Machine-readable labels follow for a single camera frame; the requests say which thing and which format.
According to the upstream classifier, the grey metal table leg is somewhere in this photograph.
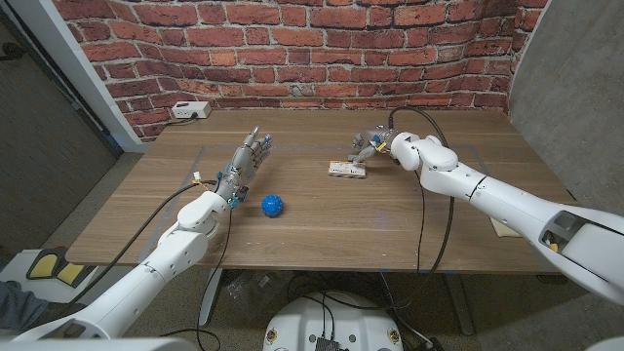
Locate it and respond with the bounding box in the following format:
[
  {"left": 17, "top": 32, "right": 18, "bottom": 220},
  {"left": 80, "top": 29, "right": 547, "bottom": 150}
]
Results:
[
  {"left": 444, "top": 272, "right": 475, "bottom": 336},
  {"left": 196, "top": 267, "right": 224, "bottom": 328}
]

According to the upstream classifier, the yellow black foot pedal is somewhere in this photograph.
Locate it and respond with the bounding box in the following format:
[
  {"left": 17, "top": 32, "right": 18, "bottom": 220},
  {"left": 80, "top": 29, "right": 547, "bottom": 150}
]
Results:
[{"left": 24, "top": 247, "right": 98, "bottom": 290}]

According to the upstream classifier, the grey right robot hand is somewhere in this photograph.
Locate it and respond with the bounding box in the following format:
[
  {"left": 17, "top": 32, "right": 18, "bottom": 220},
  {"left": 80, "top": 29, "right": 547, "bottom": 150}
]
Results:
[{"left": 348, "top": 125, "right": 399, "bottom": 166}]

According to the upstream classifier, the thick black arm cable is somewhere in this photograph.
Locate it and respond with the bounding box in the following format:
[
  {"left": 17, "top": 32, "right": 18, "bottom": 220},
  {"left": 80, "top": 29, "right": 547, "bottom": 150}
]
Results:
[
  {"left": 60, "top": 179, "right": 218, "bottom": 308},
  {"left": 292, "top": 105, "right": 457, "bottom": 313}
]

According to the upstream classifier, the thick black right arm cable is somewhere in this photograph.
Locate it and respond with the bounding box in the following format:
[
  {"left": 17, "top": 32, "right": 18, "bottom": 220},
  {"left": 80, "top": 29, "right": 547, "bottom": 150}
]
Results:
[{"left": 292, "top": 105, "right": 457, "bottom": 313}]

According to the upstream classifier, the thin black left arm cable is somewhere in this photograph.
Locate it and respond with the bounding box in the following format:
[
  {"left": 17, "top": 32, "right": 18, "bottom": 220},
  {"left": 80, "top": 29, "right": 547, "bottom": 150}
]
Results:
[{"left": 160, "top": 208, "right": 233, "bottom": 351}]

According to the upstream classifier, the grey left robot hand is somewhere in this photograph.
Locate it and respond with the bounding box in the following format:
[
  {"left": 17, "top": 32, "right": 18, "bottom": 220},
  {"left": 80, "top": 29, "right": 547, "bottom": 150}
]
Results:
[{"left": 214, "top": 126, "right": 273, "bottom": 204}]

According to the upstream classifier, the black power strip cable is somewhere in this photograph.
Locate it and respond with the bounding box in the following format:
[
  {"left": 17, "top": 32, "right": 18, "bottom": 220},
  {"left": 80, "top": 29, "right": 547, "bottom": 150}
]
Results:
[{"left": 165, "top": 112, "right": 200, "bottom": 127}]

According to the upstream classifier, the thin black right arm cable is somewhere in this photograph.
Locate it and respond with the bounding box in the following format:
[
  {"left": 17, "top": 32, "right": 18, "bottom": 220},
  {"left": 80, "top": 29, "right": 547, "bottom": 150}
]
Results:
[{"left": 414, "top": 168, "right": 426, "bottom": 274}]

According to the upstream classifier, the red brick printed backdrop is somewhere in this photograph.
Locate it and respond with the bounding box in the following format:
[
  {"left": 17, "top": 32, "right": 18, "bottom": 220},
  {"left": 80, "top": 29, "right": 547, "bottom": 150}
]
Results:
[{"left": 52, "top": 0, "right": 550, "bottom": 142}]

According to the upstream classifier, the clear plastic bag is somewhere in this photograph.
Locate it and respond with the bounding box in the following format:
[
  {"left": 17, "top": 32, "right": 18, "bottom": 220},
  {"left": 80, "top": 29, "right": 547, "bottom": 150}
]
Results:
[{"left": 224, "top": 270, "right": 293, "bottom": 318}]

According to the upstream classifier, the pale yellow sponge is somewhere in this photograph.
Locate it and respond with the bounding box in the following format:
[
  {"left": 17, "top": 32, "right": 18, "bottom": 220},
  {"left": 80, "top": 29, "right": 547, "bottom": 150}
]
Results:
[{"left": 489, "top": 216, "right": 523, "bottom": 239}]

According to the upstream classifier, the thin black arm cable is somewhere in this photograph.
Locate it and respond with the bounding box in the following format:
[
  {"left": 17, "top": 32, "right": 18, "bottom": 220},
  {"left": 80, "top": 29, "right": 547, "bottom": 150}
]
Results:
[
  {"left": 414, "top": 168, "right": 426, "bottom": 274},
  {"left": 160, "top": 208, "right": 233, "bottom": 351}
]

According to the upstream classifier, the white power strip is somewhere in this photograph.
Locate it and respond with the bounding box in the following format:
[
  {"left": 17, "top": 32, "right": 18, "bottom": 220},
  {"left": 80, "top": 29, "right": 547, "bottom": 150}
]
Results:
[{"left": 171, "top": 100, "right": 213, "bottom": 120}]

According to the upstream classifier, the white door frame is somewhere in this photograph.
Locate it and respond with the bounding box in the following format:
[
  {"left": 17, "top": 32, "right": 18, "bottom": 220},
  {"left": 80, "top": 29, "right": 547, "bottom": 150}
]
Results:
[{"left": 7, "top": 0, "right": 147, "bottom": 154}]

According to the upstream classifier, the white robot torso base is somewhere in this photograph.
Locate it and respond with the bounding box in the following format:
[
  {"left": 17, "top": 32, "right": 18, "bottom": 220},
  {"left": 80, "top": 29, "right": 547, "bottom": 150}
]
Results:
[{"left": 262, "top": 291, "right": 405, "bottom": 351}]

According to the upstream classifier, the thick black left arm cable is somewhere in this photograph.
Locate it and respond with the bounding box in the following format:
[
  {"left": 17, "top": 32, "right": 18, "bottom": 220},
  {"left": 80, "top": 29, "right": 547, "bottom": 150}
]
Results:
[{"left": 60, "top": 179, "right": 218, "bottom": 308}]

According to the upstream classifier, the person leg in jeans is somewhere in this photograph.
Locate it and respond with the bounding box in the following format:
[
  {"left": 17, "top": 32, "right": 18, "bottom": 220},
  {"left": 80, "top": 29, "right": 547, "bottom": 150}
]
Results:
[{"left": 0, "top": 280, "right": 67, "bottom": 332}]

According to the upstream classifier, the blue spiky stress ball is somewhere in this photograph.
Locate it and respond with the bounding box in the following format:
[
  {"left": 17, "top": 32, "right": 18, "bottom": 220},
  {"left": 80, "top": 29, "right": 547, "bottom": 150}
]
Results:
[{"left": 260, "top": 194, "right": 285, "bottom": 218}]

